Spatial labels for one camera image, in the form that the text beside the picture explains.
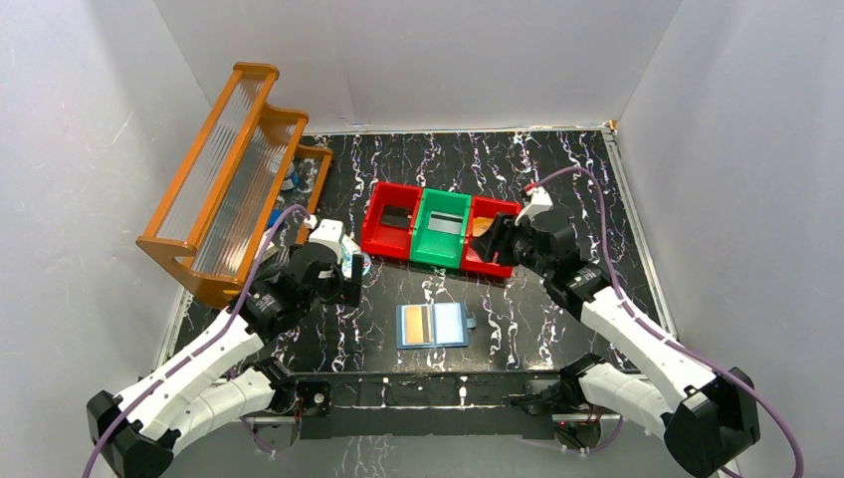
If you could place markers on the white blue bottle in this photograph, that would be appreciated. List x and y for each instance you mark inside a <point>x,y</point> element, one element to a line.
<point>348,249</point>

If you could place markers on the orange wooden rack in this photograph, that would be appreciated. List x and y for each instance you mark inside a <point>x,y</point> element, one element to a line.
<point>207,228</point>

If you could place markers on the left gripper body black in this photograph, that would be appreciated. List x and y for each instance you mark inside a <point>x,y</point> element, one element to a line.
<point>351,284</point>

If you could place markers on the blue card holder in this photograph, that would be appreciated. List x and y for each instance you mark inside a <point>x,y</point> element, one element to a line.
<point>452,324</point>

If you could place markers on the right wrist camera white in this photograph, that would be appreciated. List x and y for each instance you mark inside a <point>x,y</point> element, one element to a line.
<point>537,200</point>

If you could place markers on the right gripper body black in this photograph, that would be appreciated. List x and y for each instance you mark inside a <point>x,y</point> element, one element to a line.
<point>526,254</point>

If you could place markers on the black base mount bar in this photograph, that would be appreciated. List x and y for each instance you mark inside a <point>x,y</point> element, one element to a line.
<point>428,399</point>

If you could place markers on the blue cap container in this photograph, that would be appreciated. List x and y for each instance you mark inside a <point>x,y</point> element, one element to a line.
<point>274,218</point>

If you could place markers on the orange card in bin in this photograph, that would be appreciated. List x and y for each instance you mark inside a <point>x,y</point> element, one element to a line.
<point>480,225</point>

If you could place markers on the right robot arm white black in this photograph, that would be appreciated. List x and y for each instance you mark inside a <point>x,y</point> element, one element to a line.
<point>705,418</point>

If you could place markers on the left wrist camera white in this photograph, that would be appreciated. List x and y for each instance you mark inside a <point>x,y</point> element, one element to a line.
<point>326,232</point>

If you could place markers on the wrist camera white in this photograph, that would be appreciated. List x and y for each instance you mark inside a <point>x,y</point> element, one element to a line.
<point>326,232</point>
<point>537,200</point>

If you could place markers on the white blue container on rack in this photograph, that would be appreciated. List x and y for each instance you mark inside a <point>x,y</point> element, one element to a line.
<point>291,179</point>

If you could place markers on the black card in bin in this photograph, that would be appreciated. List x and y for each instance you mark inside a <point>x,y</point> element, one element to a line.
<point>396,216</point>

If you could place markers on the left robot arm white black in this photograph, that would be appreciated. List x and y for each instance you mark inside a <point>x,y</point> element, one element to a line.
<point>139,431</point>

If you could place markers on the grey card in bin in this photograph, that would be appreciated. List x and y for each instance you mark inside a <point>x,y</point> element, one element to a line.
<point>445,223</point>

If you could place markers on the left red bin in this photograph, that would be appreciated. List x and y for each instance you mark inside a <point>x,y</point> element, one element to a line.
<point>383,241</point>

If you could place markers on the green bin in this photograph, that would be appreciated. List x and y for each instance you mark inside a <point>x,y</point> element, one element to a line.
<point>434,248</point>

